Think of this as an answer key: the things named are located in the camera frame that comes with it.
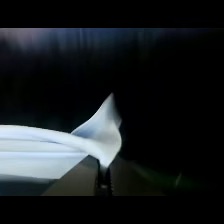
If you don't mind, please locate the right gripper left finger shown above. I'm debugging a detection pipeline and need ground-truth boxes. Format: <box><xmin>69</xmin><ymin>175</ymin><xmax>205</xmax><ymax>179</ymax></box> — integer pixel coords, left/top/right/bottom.
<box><xmin>94</xmin><ymin>159</ymin><xmax>105</xmax><ymax>197</ymax></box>

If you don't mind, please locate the white garment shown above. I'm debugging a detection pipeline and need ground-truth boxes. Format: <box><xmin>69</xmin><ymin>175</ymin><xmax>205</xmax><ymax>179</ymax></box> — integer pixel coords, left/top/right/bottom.
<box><xmin>0</xmin><ymin>92</ymin><xmax>123</xmax><ymax>182</ymax></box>

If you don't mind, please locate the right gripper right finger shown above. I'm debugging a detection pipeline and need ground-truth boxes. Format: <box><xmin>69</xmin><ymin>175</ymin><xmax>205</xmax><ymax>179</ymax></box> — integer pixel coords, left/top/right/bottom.
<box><xmin>103</xmin><ymin>166</ymin><xmax>115</xmax><ymax>197</ymax></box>

